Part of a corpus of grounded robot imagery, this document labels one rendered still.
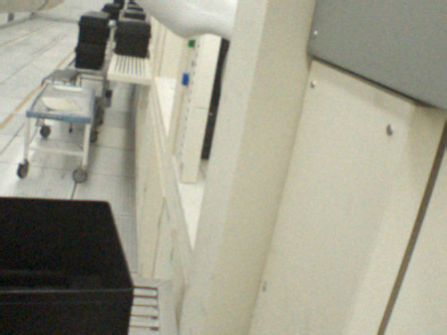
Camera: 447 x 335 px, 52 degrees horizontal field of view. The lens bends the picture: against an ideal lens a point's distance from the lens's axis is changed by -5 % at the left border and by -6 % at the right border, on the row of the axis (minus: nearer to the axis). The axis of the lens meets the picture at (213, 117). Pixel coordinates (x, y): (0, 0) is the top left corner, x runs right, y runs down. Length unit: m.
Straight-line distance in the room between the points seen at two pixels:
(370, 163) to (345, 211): 0.04
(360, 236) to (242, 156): 0.16
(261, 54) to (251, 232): 0.17
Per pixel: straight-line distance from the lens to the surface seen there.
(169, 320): 0.89
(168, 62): 2.65
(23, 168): 3.25
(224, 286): 0.50
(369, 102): 0.33
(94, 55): 4.71
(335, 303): 0.35
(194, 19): 0.66
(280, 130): 0.44
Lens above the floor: 1.31
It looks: 14 degrees down
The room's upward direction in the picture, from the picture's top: 10 degrees clockwise
